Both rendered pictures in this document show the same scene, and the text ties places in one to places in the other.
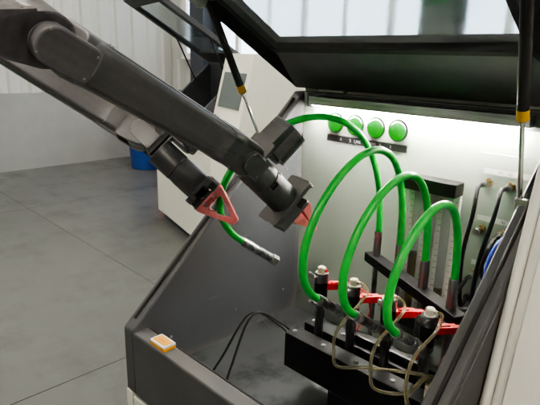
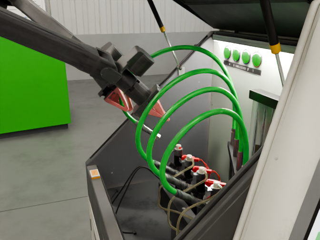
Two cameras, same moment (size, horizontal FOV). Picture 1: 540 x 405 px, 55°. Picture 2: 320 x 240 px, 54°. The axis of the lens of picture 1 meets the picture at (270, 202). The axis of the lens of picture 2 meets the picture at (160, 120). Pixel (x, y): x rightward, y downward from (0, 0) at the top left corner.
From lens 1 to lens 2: 0.46 m
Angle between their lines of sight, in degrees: 25
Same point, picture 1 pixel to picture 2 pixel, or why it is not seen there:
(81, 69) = not seen: outside the picture
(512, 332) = (250, 209)
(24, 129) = not seen: hidden behind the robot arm
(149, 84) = (14, 24)
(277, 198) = (135, 96)
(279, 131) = (132, 55)
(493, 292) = (242, 178)
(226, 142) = (83, 59)
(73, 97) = not seen: hidden behind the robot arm
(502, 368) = (242, 233)
